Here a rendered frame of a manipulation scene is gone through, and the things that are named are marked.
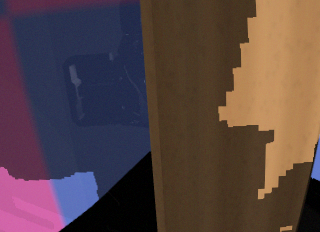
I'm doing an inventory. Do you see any brown wooden board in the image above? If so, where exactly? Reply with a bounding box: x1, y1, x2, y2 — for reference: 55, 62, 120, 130
140, 0, 320, 232

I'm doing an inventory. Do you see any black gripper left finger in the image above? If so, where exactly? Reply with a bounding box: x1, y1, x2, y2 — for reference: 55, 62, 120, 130
59, 152, 159, 232

